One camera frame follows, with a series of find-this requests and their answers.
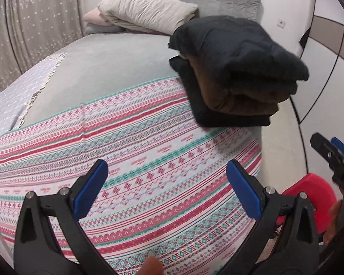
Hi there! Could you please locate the beige pillow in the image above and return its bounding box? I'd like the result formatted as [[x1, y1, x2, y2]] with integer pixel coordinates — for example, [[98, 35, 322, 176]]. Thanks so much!
[[97, 0, 198, 35]]

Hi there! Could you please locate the red plastic chair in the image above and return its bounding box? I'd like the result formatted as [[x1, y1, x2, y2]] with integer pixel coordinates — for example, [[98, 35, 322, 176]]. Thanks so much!
[[275, 173, 338, 237]]

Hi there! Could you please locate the white brown panelled wardrobe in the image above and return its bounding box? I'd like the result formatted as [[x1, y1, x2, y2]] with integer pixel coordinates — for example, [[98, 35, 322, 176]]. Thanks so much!
[[287, 0, 344, 184]]

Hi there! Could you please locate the pink folded blanket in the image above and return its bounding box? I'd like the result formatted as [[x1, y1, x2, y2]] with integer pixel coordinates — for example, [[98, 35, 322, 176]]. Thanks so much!
[[83, 7, 111, 25]]

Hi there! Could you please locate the red green patterned blanket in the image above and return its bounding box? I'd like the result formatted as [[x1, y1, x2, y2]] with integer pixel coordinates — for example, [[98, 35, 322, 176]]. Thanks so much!
[[0, 74, 261, 275]]

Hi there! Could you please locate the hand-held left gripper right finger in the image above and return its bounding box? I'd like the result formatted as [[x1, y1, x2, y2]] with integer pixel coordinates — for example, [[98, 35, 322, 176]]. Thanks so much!
[[219, 160, 320, 275]]

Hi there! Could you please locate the dark grey padded jacket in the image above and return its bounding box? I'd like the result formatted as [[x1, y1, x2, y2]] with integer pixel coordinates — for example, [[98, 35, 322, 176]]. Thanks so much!
[[169, 16, 309, 89]]

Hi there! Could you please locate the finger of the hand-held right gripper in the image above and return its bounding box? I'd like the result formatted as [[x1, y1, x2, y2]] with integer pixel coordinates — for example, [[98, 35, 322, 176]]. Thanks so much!
[[310, 133, 341, 168], [331, 137, 344, 161]]

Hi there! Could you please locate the grey patterned curtain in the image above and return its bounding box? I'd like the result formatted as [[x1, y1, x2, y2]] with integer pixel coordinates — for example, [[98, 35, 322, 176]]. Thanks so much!
[[0, 0, 83, 101]]

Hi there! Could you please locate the black folded garment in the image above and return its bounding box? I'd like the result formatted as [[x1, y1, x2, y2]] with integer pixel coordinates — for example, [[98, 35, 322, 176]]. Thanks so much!
[[169, 56, 279, 128]]

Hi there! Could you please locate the grey folded blanket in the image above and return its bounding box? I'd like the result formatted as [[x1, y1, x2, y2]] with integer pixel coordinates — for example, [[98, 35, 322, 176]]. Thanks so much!
[[84, 23, 125, 36]]

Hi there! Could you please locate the person's left hand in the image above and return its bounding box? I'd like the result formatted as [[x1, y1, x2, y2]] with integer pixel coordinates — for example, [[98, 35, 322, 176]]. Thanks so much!
[[139, 255, 164, 275]]

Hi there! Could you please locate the brown folded garment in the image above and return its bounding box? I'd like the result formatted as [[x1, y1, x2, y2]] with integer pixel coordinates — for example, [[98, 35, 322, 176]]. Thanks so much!
[[179, 53, 299, 116]]

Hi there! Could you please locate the pale blue fringed cloth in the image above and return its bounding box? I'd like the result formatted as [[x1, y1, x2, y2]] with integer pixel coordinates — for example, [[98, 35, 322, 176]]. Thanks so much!
[[0, 52, 66, 144]]

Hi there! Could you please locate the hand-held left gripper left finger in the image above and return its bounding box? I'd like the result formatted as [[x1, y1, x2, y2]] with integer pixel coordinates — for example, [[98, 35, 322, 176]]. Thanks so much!
[[14, 159, 115, 275]]

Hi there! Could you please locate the person's right hand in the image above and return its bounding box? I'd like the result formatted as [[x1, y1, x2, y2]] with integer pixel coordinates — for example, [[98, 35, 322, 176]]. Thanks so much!
[[323, 201, 343, 244]]

